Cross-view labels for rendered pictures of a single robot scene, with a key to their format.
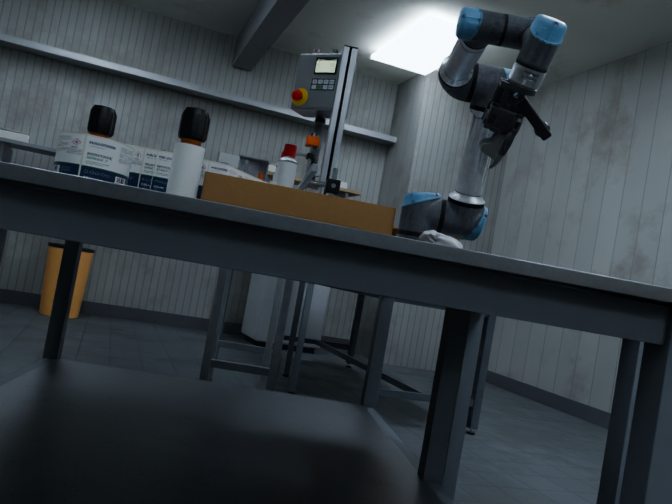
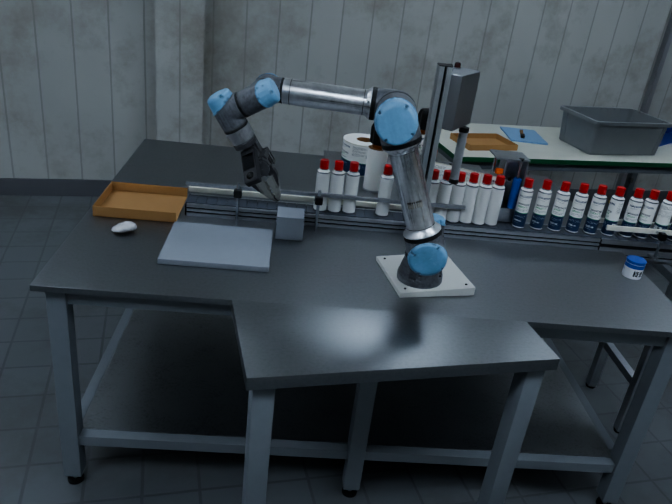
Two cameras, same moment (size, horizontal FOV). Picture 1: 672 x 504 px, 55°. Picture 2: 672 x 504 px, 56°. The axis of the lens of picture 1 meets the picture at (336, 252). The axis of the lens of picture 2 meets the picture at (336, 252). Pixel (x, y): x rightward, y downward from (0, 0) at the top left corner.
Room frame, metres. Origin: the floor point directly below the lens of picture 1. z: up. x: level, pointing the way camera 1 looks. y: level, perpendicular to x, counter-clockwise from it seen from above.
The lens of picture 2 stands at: (1.85, -2.15, 1.84)
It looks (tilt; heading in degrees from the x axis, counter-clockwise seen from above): 26 degrees down; 92
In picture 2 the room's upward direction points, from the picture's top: 7 degrees clockwise
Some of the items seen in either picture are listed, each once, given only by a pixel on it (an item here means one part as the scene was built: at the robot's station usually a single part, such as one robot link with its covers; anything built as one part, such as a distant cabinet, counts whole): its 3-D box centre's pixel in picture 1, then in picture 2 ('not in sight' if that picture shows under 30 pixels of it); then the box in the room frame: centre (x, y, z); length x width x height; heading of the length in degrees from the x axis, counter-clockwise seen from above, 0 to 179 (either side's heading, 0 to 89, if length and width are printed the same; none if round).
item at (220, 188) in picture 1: (292, 213); (142, 201); (1.01, 0.08, 0.85); 0.30 x 0.26 x 0.04; 8
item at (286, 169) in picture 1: (284, 183); (322, 185); (1.68, 0.17, 0.98); 0.05 x 0.05 x 0.20
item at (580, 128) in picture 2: not in sight; (611, 131); (3.39, 2.10, 0.91); 0.60 x 0.40 x 0.22; 22
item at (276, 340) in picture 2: not in sight; (366, 289); (1.90, -0.30, 0.81); 0.90 x 0.90 x 0.04; 19
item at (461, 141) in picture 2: (315, 148); (458, 155); (2.17, 0.13, 1.18); 0.04 x 0.04 x 0.21
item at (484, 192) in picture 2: not in sight; (482, 199); (2.31, 0.25, 0.98); 0.05 x 0.05 x 0.20
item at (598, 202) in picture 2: not in sight; (596, 209); (2.78, 0.31, 0.98); 0.05 x 0.05 x 0.20
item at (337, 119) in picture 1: (332, 149); (427, 160); (2.06, 0.07, 1.17); 0.04 x 0.04 x 0.67; 8
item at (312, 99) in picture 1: (323, 86); (453, 98); (2.11, 0.14, 1.38); 0.17 x 0.10 x 0.19; 63
